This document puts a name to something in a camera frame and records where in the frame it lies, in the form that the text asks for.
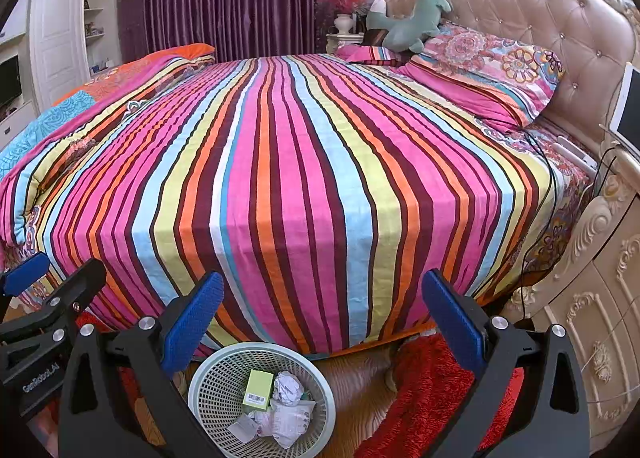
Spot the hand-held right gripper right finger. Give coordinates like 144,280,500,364
421,268,591,458

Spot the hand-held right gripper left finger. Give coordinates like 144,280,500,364
57,271,226,458

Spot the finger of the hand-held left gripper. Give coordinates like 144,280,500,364
0,258,108,345
0,253,52,311

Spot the pale green mesh waste basket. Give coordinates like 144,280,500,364
187,342,337,458

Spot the green cardboard box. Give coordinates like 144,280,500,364
242,370,275,411

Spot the white paper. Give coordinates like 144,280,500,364
272,370,305,406

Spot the grey cardboard box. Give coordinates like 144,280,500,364
228,413,261,444

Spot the white printed plastic packet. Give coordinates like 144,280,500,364
270,399,317,450

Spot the white television cabinet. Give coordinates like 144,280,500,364
0,101,39,151

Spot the cream ornate nightstand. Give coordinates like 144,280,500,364
500,138,640,439

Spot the colourful striped bedspread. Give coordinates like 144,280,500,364
0,43,596,360

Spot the black television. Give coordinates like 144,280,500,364
0,58,22,109

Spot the white power strip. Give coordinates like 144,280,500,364
555,135,599,170

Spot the white wardrobe with shelves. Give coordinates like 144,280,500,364
29,0,122,110

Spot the pink floral pillow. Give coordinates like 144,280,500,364
402,21,566,132

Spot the white tablet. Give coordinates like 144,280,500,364
609,62,640,160

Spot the striped pillow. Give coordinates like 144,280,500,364
335,44,416,67

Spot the small white bedside table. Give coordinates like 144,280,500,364
326,32,368,56

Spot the green plush toy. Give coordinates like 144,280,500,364
366,0,453,54

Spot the beige tufted headboard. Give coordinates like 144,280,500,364
382,0,640,139

